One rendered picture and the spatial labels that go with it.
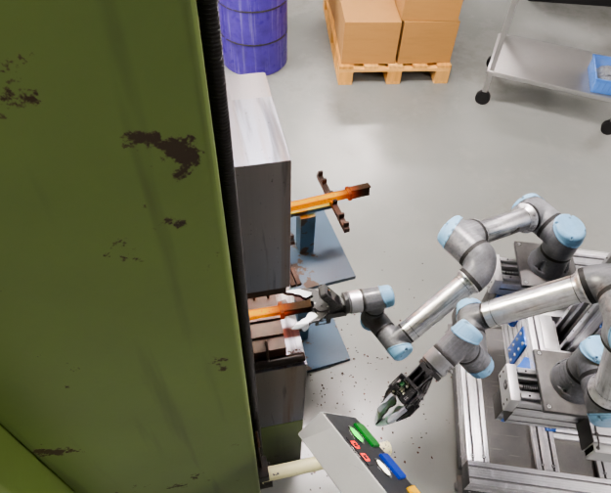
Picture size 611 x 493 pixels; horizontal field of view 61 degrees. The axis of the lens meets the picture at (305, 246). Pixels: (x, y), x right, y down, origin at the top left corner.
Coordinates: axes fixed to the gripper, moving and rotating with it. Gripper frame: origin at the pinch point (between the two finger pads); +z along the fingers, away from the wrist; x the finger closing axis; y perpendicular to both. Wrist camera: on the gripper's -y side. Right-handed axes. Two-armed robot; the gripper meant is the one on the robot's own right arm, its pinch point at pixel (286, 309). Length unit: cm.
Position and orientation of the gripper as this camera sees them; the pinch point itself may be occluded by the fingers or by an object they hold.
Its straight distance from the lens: 166.6
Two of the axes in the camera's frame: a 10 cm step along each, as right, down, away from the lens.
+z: -9.8, 1.5, -1.6
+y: -0.3, 6.4, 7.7
